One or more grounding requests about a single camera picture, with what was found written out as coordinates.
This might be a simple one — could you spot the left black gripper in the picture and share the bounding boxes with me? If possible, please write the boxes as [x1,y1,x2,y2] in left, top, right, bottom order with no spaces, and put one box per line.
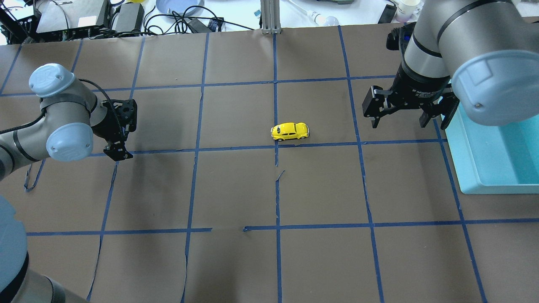
[100,99,137,161]

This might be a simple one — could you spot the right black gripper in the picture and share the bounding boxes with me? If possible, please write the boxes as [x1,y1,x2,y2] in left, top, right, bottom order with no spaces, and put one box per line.
[362,63,460,130]

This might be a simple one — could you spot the yellow beetle toy car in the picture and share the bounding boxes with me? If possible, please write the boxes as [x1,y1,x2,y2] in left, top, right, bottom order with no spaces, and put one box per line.
[271,122,310,142]

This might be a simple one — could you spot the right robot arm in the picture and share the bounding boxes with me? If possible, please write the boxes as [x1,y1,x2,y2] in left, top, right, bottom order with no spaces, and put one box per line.
[362,0,539,129]

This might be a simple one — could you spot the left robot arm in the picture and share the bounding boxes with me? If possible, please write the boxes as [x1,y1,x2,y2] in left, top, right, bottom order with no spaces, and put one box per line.
[0,63,137,303]

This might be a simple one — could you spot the turquoise plastic bin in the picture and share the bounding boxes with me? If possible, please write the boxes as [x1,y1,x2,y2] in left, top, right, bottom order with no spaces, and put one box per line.
[445,106,539,194]

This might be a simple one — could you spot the white paper cup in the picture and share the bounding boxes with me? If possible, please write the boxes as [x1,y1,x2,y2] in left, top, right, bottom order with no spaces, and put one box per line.
[395,0,422,23]

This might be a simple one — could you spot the black power adapter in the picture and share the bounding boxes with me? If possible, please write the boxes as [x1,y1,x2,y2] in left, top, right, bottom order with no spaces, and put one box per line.
[111,2,144,33]

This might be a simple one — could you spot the black red computer box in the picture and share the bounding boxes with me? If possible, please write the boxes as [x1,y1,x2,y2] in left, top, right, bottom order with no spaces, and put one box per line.
[36,0,112,35]

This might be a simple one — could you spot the light blue plate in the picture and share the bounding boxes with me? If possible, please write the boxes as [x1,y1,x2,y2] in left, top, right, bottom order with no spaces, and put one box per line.
[155,0,204,17]

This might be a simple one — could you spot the brown paper table cover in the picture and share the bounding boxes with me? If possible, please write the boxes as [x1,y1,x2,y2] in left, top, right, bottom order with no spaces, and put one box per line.
[1,24,538,303]

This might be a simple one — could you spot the aluminium frame post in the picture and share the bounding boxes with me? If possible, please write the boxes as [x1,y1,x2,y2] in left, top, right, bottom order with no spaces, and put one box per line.
[260,0,282,35]

